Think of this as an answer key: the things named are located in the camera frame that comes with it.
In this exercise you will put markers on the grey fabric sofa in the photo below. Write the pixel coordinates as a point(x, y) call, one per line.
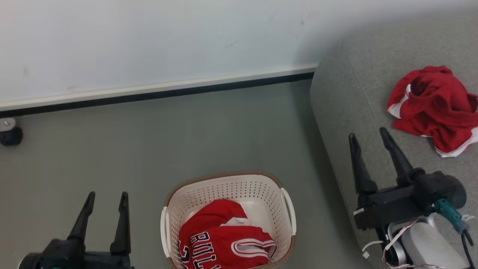
point(358, 93)

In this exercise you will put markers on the white and black baseboard strip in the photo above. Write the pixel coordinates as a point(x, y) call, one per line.
point(149, 91)

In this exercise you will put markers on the red basketball jersey with lettering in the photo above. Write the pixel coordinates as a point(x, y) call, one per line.
point(224, 243)

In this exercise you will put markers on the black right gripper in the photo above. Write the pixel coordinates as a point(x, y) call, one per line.
point(392, 205)

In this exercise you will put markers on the white perforated laundry basket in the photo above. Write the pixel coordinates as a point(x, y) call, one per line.
point(231, 190)

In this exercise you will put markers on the red shorts with white trim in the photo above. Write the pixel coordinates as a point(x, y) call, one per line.
point(437, 104)

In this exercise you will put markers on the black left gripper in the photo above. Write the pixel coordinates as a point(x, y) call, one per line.
point(63, 257)

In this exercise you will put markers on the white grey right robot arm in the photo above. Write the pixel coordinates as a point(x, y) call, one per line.
point(429, 243)

